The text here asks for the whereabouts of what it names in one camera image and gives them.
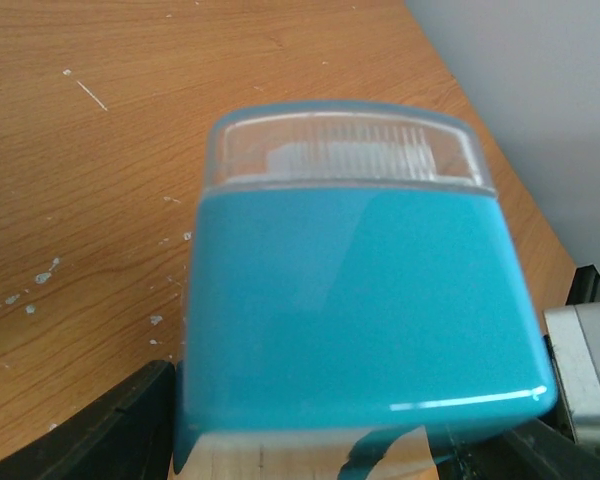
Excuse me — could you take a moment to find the blue metronome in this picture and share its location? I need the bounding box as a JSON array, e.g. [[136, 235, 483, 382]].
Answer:
[[172, 99, 559, 476]]

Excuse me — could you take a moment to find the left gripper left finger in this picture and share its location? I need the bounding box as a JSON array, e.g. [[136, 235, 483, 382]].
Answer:
[[0, 360, 176, 480]]

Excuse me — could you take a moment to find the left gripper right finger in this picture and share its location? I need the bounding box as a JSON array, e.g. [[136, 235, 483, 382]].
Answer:
[[431, 420, 600, 480]]

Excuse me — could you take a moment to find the black aluminium frame rail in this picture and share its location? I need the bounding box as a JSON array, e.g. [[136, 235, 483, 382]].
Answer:
[[566, 265, 600, 305]]

